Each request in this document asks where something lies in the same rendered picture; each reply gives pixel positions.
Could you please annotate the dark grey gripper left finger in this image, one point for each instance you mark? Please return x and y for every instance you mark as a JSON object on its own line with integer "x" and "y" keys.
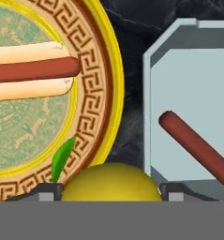
{"x": 47, "y": 190}

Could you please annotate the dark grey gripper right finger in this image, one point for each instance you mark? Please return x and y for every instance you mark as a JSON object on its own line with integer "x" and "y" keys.
{"x": 176, "y": 190}

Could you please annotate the yellow vegetable with green leaf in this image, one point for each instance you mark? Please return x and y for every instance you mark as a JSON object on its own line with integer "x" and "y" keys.
{"x": 112, "y": 182}

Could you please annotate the pale grey tupperware container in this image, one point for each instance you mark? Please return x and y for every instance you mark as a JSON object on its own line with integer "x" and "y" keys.
{"x": 191, "y": 93}

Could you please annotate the large patterned plate yellow rim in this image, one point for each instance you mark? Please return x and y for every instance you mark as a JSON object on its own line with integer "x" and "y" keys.
{"x": 91, "y": 93}

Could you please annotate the brown sausage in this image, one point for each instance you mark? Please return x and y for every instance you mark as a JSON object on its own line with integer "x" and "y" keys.
{"x": 196, "y": 146}

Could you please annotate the hot dog in bun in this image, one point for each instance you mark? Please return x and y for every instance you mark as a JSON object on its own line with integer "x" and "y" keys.
{"x": 32, "y": 70}

